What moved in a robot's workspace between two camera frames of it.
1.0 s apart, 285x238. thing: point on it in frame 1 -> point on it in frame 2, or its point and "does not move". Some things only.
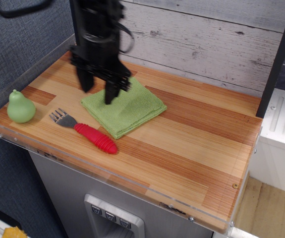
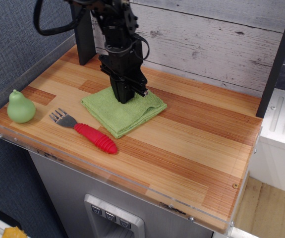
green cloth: (132, 107) does not move
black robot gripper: (101, 55) -> (124, 61)
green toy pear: (20, 109) does not move
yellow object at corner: (14, 232) does not move
